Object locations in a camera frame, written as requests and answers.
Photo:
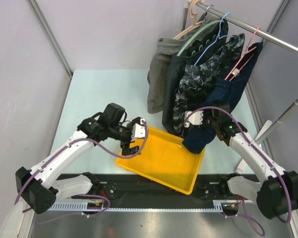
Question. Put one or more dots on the green hanger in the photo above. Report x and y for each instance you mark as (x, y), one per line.
(188, 42)

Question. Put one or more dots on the yellow plastic tray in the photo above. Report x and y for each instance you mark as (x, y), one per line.
(165, 160)

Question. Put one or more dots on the grey rack pole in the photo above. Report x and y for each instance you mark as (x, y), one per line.
(278, 121)

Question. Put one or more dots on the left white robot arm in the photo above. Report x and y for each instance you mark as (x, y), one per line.
(40, 187)

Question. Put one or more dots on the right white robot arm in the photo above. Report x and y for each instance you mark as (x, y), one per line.
(276, 191)

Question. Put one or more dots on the wooden hanger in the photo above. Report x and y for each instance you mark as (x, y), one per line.
(188, 11)

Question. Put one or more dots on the pink wire hanger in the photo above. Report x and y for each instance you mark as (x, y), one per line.
(249, 51)

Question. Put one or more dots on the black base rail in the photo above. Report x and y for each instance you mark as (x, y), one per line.
(133, 194)

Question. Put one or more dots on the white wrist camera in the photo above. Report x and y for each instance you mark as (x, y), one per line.
(139, 130)
(192, 118)

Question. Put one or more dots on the navy blue shorts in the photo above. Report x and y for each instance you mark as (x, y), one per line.
(225, 95)

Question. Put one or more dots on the leaf patterned shorts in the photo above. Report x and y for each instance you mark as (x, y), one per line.
(199, 80)

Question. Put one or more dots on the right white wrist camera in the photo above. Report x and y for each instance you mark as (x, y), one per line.
(192, 118)

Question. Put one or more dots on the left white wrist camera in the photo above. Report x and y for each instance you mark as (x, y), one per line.
(139, 130)

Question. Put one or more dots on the dark teal shorts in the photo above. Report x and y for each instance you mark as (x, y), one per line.
(175, 70)

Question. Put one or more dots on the blue wire hanger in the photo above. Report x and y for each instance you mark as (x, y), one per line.
(219, 36)

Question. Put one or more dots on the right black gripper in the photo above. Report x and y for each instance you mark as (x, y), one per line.
(205, 112)

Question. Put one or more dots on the metal clothes rail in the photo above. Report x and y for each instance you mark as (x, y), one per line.
(262, 34)

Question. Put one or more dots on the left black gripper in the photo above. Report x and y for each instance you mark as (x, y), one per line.
(129, 125)

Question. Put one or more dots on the grey sweat shorts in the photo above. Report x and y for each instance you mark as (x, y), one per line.
(161, 59)

